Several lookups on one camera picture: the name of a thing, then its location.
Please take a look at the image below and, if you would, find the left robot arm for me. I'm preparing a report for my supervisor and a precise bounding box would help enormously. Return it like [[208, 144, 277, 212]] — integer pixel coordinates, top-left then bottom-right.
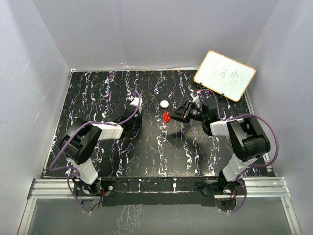
[[63, 105, 142, 195]]

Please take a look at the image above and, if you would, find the white earbud charging case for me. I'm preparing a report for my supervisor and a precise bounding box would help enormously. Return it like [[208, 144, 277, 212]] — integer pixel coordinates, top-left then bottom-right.
[[160, 100, 169, 109]]

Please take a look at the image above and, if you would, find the purple cable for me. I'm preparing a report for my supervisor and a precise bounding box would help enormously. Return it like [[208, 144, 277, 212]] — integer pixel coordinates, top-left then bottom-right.
[[48, 92, 142, 213], [199, 89, 279, 212]]

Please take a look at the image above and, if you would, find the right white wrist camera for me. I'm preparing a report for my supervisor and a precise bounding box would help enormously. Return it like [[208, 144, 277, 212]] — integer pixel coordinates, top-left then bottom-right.
[[190, 92, 200, 106]]

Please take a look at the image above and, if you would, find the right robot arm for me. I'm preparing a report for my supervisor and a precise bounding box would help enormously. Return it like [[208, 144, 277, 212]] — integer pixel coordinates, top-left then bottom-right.
[[163, 101, 271, 194]]

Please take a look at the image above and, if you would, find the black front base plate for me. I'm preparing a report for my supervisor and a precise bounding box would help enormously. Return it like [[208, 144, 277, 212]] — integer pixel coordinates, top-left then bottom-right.
[[73, 176, 247, 208]]

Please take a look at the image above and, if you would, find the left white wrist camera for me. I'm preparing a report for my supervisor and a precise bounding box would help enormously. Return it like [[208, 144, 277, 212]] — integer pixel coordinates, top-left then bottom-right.
[[130, 97, 142, 113]]

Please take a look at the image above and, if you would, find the red ball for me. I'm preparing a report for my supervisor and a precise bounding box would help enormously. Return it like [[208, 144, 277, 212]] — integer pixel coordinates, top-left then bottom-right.
[[163, 112, 171, 123]]

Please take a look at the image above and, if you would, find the small whiteboard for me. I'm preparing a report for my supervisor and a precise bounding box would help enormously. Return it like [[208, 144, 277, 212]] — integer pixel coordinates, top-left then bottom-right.
[[194, 50, 256, 102]]

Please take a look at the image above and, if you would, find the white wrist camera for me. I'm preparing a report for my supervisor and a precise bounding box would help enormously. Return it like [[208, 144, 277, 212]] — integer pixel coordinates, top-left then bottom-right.
[[190, 92, 200, 106], [130, 97, 142, 113]]

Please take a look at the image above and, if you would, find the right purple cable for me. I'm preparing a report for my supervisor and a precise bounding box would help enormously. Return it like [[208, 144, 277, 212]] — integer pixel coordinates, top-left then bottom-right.
[[199, 89, 279, 212]]

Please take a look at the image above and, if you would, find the aluminium frame rail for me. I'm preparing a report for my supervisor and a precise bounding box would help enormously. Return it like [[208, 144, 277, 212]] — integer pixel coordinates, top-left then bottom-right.
[[18, 176, 301, 235]]

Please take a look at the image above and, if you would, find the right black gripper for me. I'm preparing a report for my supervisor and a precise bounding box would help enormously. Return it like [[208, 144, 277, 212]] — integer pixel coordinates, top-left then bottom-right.
[[168, 100, 207, 123]]

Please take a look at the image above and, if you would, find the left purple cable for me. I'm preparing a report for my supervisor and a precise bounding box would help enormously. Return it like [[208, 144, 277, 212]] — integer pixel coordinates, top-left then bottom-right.
[[48, 92, 142, 213]]

